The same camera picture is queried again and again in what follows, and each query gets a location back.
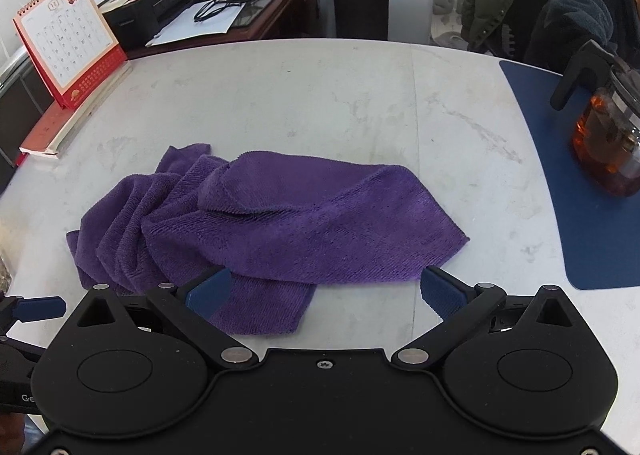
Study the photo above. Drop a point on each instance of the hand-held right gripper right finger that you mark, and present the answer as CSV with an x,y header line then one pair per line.
x,y
440,297

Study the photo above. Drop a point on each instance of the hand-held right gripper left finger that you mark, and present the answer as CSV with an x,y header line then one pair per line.
x,y
210,296

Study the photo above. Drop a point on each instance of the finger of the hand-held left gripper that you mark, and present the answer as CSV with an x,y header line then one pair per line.
x,y
40,308
17,350

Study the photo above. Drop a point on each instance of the purple towel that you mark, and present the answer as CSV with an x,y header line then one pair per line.
x,y
280,225

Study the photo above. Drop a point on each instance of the blue desk mat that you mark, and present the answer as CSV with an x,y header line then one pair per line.
x,y
565,175

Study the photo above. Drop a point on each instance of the red book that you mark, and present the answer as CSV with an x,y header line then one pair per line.
x,y
60,130

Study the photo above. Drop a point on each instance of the glass teapot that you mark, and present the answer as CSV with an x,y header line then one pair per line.
x,y
610,135

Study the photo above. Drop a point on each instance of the black office chair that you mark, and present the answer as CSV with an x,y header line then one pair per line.
x,y
509,42

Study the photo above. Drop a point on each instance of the red desk calendar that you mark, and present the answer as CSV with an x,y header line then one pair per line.
x,y
70,45

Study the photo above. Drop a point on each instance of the white paper sheets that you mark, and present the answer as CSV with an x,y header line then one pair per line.
x,y
200,30

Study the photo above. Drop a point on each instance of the black eyeglasses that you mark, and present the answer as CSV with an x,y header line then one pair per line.
x,y
212,10

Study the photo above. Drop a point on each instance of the dark wooden desk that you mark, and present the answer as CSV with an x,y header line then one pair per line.
x,y
285,0

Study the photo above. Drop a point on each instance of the black cabinet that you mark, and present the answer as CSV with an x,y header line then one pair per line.
x,y
359,0

